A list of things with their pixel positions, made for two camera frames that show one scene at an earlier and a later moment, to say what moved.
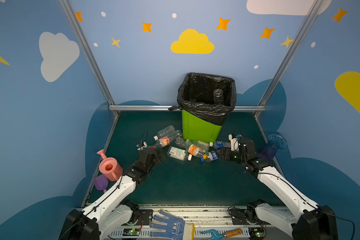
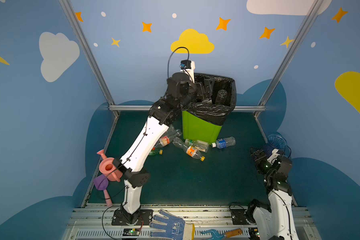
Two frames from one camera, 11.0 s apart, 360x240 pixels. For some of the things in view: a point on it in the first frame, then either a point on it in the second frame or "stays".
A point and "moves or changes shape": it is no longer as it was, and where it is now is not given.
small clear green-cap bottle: [203, 146] stays
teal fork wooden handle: [218, 236] stays
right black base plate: [238, 216] stays
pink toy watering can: [112, 171] stays
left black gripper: [151, 151] to [202, 89]
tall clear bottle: [218, 97] moves or changes shape
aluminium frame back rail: [138, 107] stays
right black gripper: [228, 153] to [258, 154]
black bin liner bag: [195, 97] stays
